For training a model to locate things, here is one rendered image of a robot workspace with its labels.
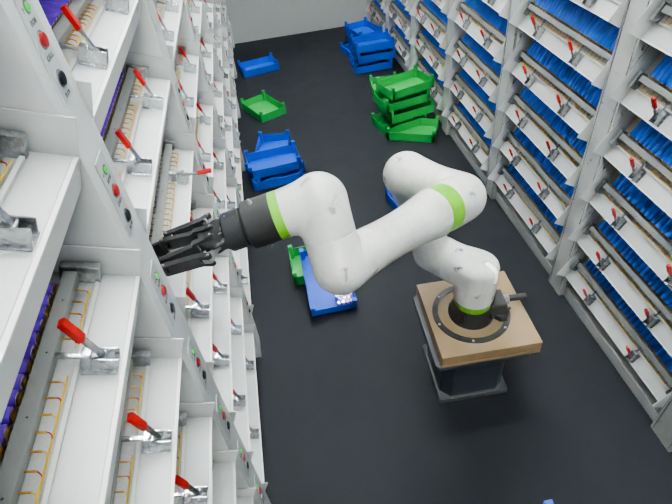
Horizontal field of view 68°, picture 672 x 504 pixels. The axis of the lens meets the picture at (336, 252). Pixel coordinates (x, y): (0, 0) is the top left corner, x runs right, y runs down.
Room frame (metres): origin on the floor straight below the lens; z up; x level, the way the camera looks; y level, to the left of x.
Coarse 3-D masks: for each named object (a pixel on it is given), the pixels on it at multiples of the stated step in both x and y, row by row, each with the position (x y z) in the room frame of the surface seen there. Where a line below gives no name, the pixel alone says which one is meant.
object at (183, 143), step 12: (168, 132) 1.22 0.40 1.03; (180, 132) 1.23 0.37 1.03; (180, 144) 1.23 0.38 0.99; (192, 144) 1.23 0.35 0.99; (180, 156) 1.19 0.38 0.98; (192, 156) 1.20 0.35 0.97; (180, 168) 1.13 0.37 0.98; (192, 168) 1.14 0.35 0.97; (180, 192) 1.02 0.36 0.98; (168, 204) 0.97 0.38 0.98; (180, 204) 0.97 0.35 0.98; (168, 216) 0.92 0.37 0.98; (180, 216) 0.93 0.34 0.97; (168, 228) 0.88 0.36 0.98; (168, 276) 0.73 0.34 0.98; (180, 276) 0.73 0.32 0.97; (180, 288) 0.70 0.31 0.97; (180, 300) 0.63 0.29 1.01
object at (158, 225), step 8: (168, 144) 1.20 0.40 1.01; (168, 152) 1.16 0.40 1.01; (168, 160) 1.12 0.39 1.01; (168, 168) 1.08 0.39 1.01; (176, 168) 1.11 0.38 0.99; (160, 176) 1.04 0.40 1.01; (168, 176) 1.06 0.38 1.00; (160, 184) 1.01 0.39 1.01; (160, 192) 0.98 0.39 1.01; (160, 200) 0.95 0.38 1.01; (160, 208) 0.92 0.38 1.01; (168, 208) 0.94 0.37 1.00; (160, 216) 0.89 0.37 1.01; (160, 224) 0.86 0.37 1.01; (152, 232) 0.83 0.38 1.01; (160, 232) 0.83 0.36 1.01; (152, 240) 0.80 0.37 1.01
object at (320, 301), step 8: (304, 256) 1.66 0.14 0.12; (304, 264) 1.65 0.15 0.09; (304, 272) 1.61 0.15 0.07; (312, 272) 1.61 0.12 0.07; (312, 280) 1.57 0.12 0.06; (312, 288) 1.53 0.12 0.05; (320, 288) 1.53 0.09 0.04; (312, 296) 1.50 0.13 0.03; (320, 296) 1.49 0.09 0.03; (328, 296) 1.49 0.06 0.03; (352, 296) 1.48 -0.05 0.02; (312, 304) 1.46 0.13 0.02; (320, 304) 1.46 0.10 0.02; (328, 304) 1.45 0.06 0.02; (336, 304) 1.45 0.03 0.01; (344, 304) 1.41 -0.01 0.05; (352, 304) 1.41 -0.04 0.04; (312, 312) 1.40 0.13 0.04; (320, 312) 1.40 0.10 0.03; (328, 312) 1.41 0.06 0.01
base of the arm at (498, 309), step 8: (496, 296) 1.06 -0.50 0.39; (504, 296) 1.07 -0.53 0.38; (512, 296) 1.07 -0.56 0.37; (520, 296) 1.07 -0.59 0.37; (496, 304) 1.03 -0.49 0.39; (504, 304) 1.03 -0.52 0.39; (448, 312) 1.07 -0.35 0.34; (456, 312) 1.03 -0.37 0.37; (488, 312) 1.02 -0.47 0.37; (496, 312) 1.02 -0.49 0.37; (504, 312) 1.02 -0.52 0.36; (456, 320) 1.02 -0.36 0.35; (464, 320) 1.01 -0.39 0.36; (472, 320) 1.00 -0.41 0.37; (480, 320) 0.99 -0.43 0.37; (488, 320) 1.00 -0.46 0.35; (504, 320) 1.00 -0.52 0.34; (464, 328) 1.00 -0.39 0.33; (472, 328) 0.99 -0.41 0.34; (480, 328) 0.99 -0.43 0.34
